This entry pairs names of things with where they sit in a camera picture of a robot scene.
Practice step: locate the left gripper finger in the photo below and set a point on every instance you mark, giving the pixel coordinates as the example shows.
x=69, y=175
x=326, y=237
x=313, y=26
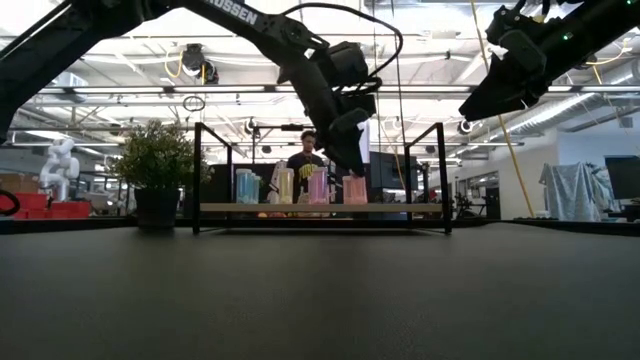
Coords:
x=357, y=140
x=339, y=145

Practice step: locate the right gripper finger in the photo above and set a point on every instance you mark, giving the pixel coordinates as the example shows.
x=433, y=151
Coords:
x=484, y=92
x=512, y=90

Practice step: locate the pink medicine bottle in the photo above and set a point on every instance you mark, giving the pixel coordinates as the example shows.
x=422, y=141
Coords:
x=359, y=192
x=346, y=192

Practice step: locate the yellow medicine bottle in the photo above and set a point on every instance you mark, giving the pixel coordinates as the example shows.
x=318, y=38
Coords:
x=286, y=187

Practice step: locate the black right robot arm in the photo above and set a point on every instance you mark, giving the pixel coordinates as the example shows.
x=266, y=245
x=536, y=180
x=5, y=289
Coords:
x=600, y=25

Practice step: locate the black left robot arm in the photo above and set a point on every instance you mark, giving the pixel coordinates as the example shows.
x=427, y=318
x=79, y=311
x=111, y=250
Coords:
x=60, y=50

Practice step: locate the small yellow tag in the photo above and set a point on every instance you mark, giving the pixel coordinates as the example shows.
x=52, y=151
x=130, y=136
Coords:
x=538, y=18

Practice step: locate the person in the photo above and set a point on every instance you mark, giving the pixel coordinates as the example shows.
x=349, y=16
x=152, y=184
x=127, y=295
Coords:
x=302, y=162

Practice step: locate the dark monitor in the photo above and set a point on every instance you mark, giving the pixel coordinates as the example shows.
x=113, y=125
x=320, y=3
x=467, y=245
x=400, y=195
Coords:
x=387, y=170
x=622, y=177

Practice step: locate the light wooden board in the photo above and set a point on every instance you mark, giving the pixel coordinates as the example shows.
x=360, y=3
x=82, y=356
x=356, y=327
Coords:
x=390, y=207

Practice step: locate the grey draped cloth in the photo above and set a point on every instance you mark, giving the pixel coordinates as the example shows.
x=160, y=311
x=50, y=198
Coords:
x=575, y=190

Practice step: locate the potted green plant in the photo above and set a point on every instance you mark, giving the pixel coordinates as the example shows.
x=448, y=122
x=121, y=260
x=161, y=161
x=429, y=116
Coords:
x=155, y=160

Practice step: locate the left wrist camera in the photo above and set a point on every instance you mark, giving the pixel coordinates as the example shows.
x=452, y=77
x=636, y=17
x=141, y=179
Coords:
x=347, y=62

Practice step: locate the silver ventilation duct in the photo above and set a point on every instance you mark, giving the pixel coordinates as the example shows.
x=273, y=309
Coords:
x=575, y=112

